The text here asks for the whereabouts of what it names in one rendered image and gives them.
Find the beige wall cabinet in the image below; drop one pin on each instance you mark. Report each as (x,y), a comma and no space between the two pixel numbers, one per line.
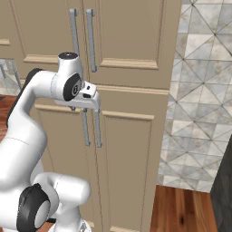
(4,24)

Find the beige lower cabinet door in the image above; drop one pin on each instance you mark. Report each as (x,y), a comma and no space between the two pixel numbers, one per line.
(66,145)
(127,163)

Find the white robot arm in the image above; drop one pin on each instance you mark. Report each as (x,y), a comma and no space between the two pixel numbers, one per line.
(24,151)

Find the beige upper cabinet door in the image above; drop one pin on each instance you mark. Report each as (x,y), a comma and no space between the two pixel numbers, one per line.
(45,27)
(133,33)

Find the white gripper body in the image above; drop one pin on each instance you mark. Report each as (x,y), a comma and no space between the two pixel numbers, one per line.
(90,103)

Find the beige cabinet door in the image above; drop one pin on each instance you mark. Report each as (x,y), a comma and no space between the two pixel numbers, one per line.
(127,163)
(66,145)
(45,27)
(133,33)

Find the dark grey cabinet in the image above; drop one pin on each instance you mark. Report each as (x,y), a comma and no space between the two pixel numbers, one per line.
(223,193)

